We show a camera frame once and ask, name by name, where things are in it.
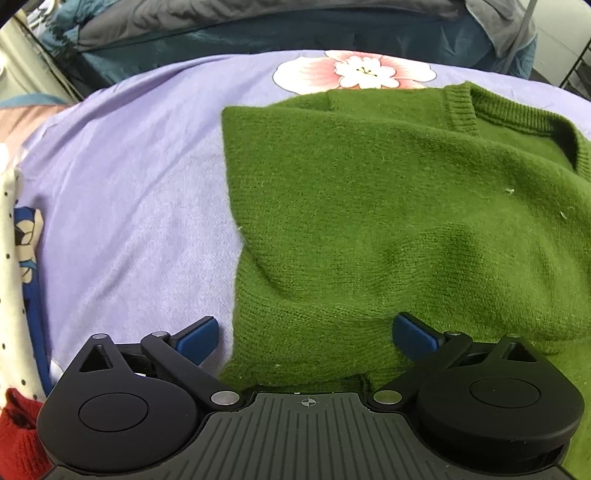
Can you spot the grey quilt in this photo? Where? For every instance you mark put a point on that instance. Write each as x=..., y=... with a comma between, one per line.
x=231, y=14

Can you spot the pink dotted cloth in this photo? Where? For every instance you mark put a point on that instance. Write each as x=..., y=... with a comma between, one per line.
x=23, y=122

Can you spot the green knit sweater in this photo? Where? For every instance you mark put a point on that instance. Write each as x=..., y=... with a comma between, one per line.
x=369, y=207

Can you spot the purple floral bedsheet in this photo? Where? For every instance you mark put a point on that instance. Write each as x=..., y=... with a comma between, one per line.
x=138, y=207

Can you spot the cream dotted blue fabric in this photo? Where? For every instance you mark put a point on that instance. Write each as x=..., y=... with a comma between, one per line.
x=13, y=300

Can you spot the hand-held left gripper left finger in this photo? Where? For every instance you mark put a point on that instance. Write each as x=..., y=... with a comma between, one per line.
x=198, y=340

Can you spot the black metal rack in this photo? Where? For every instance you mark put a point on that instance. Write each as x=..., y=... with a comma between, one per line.
x=579, y=64

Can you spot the dark blue floral cloth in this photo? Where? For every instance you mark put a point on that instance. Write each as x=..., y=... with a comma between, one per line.
x=37, y=217

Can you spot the teal bed cover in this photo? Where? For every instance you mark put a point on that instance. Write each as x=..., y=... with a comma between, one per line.
x=323, y=39

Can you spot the blue cushion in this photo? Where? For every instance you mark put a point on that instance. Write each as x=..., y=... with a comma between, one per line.
x=32, y=99

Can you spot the grey towel with blue trim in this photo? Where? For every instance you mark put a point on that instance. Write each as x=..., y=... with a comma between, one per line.
x=498, y=23

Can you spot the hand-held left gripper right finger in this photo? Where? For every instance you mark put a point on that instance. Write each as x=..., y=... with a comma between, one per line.
x=413, y=339

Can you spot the thin pale pole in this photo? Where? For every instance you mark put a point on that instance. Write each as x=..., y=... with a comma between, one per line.
x=525, y=27

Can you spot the red knit cardigan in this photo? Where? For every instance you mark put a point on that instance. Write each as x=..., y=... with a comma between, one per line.
x=18, y=438

